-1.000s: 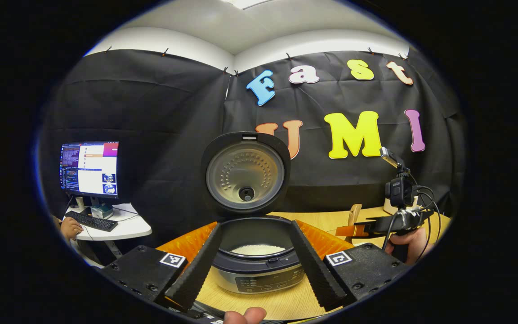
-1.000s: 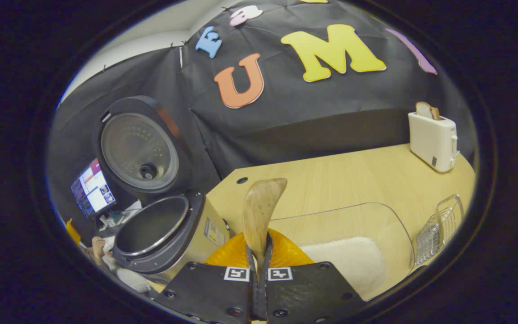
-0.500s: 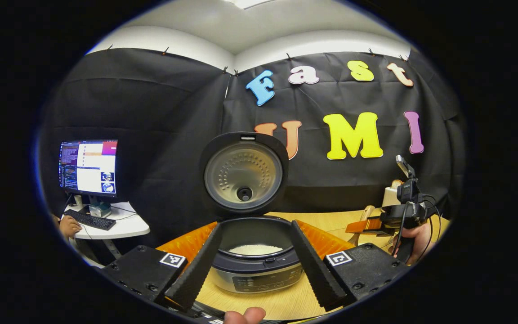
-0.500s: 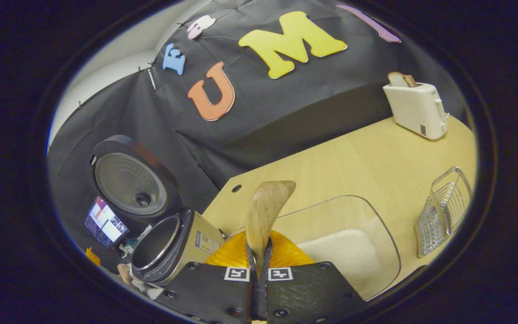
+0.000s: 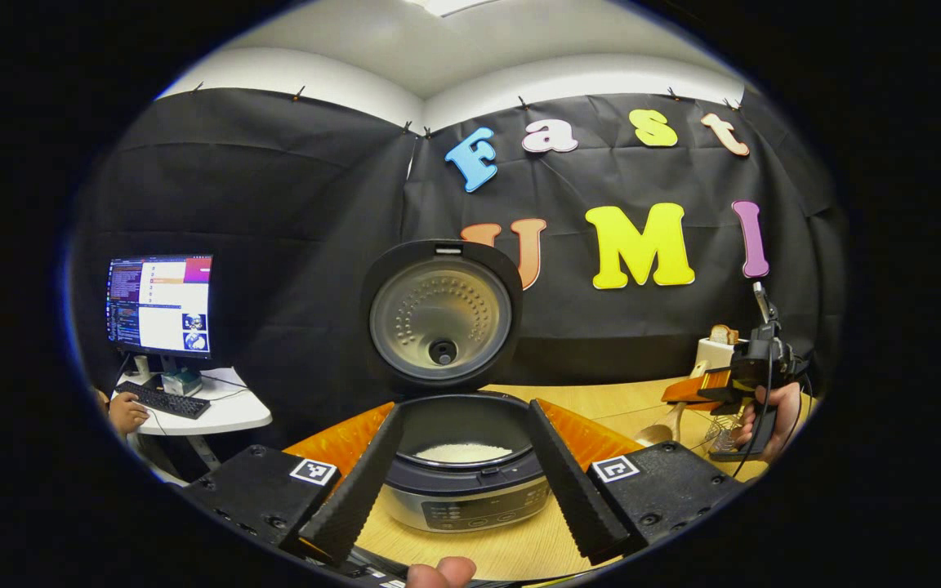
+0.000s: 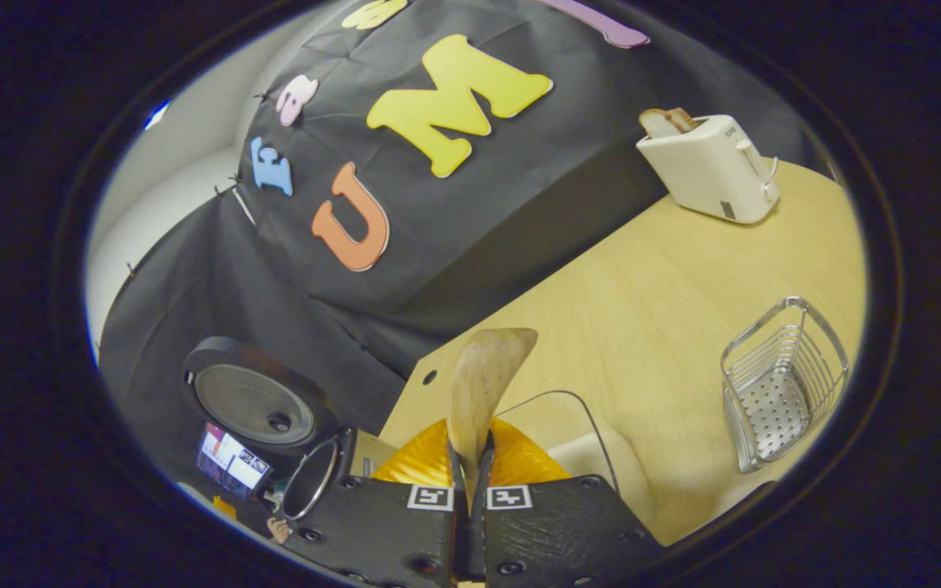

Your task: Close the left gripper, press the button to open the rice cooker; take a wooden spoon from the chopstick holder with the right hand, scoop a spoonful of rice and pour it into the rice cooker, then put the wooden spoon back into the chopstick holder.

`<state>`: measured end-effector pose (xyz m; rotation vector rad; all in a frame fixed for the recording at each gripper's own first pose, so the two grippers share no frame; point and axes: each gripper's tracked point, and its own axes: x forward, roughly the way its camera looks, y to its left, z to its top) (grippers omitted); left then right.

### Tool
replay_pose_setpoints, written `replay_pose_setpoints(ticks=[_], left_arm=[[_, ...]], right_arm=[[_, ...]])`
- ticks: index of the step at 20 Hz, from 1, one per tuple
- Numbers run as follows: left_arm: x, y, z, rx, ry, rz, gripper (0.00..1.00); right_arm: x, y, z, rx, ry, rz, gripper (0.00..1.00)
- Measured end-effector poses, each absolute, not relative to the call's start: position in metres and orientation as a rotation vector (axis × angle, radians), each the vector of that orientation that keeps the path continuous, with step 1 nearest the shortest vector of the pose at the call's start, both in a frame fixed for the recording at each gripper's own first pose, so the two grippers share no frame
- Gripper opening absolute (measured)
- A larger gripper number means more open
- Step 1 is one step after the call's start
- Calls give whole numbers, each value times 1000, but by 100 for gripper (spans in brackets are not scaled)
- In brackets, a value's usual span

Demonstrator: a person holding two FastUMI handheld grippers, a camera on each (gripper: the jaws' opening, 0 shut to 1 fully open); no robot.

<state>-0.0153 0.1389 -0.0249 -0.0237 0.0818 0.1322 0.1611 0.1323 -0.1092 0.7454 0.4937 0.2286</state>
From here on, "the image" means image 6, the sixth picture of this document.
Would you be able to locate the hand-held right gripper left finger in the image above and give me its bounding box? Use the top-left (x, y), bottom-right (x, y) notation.
top-left (283, 418), bottom-right (471, 588)

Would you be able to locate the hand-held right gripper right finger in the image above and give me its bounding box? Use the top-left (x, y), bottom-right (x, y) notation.
top-left (470, 416), bottom-right (667, 588)

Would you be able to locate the wooden spoon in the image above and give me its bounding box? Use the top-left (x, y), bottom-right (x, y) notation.
top-left (448, 328), bottom-right (538, 507)

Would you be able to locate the dark grey rice cooker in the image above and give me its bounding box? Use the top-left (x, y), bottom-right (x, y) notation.
top-left (182, 336), bottom-right (399, 523)

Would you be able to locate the metal wire chopstick holder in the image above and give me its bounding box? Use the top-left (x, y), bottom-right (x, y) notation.
top-left (720, 296), bottom-right (850, 474)

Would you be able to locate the computer monitor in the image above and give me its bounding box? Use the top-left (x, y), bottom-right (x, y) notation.
top-left (195, 422), bottom-right (273, 501)

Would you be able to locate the black backdrop cloth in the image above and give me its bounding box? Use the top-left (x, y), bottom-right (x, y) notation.
top-left (99, 0), bottom-right (814, 507)

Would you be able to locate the white toaster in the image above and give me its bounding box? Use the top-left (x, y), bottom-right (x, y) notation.
top-left (636, 114), bottom-right (780, 225)

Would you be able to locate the toast bread slice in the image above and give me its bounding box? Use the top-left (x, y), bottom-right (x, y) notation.
top-left (639, 108), bottom-right (704, 140)

